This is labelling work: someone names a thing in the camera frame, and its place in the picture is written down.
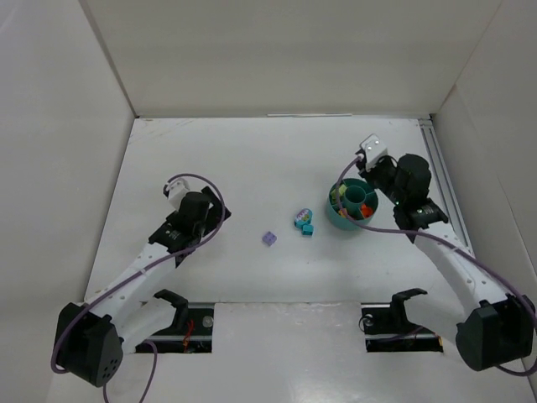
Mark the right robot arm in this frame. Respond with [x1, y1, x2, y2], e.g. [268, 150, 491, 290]
[356, 150, 536, 371]

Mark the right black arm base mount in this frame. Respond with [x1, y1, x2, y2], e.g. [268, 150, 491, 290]
[358, 288, 444, 353]

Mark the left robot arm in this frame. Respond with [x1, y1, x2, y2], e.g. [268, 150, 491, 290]
[50, 183, 231, 388]

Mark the orange round dish lego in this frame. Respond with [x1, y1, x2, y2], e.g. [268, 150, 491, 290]
[360, 203, 375, 219]

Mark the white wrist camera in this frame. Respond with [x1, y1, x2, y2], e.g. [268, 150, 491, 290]
[357, 134, 388, 171]
[163, 178, 190, 210]

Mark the teal flower frog lego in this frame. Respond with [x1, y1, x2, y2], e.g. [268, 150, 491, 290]
[294, 208, 314, 237]

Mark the lime green square lego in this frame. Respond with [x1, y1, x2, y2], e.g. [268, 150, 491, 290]
[329, 181, 347, 208]

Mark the light purple square lego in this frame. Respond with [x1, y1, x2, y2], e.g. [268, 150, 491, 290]
[262, 231, 277, 246]

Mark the teal round divided container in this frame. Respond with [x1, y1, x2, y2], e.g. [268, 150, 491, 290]
[326, 178, 378, 231]

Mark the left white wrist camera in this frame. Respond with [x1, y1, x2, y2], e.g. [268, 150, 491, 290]
[163, 178, 190, 210]

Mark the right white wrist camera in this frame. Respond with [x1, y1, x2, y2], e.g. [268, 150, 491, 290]
[357, 134, 388, 171]

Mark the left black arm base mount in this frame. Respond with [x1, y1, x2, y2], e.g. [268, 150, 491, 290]
[149, 290, 215, 354]

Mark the aluminium rail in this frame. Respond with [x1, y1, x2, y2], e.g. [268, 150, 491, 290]
[418, 118, 473, 254]

